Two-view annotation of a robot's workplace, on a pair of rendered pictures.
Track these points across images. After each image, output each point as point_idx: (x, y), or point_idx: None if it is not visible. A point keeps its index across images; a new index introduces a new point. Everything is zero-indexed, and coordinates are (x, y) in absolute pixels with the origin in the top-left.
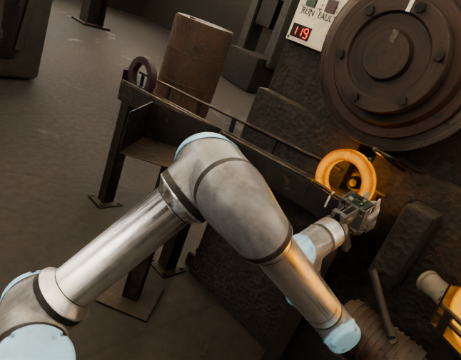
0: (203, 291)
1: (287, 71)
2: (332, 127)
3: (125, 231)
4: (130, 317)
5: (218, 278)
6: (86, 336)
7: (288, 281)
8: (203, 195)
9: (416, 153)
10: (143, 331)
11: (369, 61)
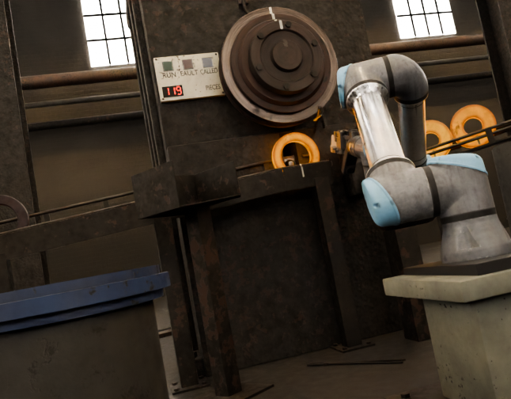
0: (241, 370)
1: (177, 127)
2: (252, 137)
3: (383, 114)
4: (263, 392)
5: (244, 343)
6: None
7: (425, 114)
8: (400, 67)
9: (306, 124)
10: (286, 385)
11: (281, 62)
